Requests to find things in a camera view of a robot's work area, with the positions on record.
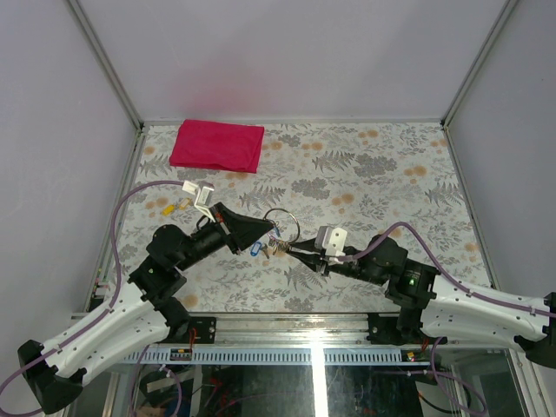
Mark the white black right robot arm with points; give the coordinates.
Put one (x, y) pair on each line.
(434, 307)

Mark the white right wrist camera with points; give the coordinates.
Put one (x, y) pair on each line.
(332, 241)

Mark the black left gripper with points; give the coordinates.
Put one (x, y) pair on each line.
(240, 231)

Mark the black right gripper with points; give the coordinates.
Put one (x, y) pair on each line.
(314, 261)

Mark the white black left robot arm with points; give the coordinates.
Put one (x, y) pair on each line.
(142, 311)

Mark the white slotted cable duct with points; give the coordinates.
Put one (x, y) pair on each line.
(272, 356)

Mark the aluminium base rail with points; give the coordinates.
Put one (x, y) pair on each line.
(247, 330)

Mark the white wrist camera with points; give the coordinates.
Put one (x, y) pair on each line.
(202, 193)
(332, 241)

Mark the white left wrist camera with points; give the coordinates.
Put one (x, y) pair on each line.
(202, 193)

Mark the folded pink cloth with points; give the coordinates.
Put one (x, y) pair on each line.
(218, 146)

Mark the yellow tagged key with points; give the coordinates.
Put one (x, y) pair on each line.
(184, 203)
(168, 210)

